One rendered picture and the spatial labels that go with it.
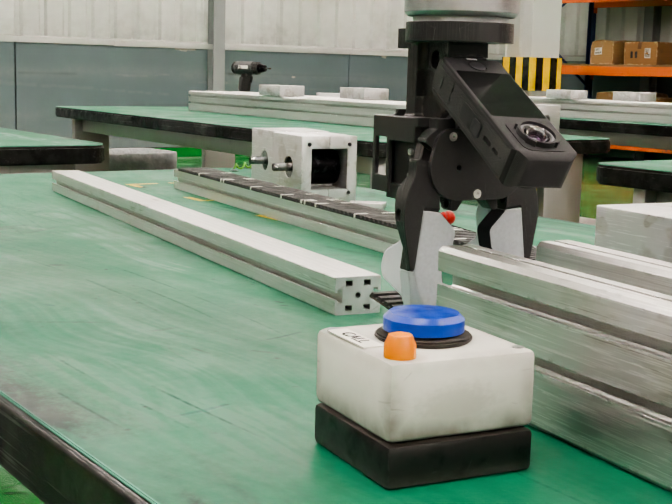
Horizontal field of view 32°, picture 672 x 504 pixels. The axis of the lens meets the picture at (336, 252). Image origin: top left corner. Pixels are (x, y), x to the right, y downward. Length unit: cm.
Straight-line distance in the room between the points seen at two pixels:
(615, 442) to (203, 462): 20
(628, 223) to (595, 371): 28
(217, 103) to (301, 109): 68
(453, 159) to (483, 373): 24
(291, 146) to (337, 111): 250
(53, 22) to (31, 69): 52
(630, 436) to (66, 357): 38
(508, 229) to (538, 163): 11
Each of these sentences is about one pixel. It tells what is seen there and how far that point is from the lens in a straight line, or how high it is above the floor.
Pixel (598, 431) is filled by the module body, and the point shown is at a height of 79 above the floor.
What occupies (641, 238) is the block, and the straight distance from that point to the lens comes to 87.
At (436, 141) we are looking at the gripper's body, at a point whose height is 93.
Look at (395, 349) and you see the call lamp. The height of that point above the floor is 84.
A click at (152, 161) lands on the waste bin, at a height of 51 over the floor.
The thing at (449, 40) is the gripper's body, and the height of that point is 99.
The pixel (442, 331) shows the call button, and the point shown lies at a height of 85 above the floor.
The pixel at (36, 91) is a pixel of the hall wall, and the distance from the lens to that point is 1231.
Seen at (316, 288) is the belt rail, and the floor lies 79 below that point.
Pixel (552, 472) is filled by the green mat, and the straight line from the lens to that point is 59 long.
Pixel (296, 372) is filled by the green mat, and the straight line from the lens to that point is 75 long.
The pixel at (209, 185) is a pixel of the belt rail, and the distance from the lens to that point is 172.
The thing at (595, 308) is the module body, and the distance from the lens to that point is 60.
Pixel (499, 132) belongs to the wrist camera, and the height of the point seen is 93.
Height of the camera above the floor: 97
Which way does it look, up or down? 9 degrees down
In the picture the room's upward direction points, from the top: 2 degrees clockwise
